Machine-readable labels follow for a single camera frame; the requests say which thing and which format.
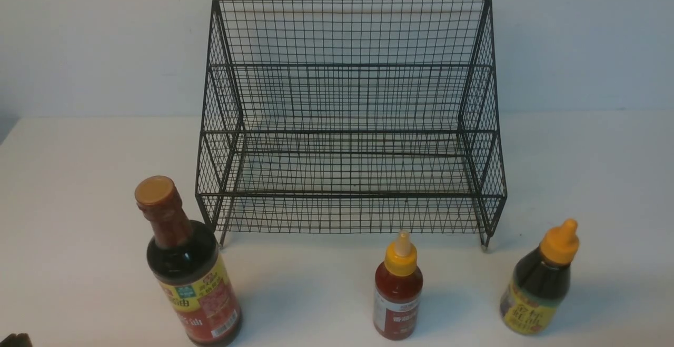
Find dark vinegar bottle yellow cap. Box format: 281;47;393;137
499;219;580;335

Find black wire mesh rack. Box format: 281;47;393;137
195;0;508;251

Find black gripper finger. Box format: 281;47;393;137
0;333;33;347

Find tall soy sauce bottle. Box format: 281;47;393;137
134;176;243;346

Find small red sauce bottle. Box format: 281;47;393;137
373;230;424;341

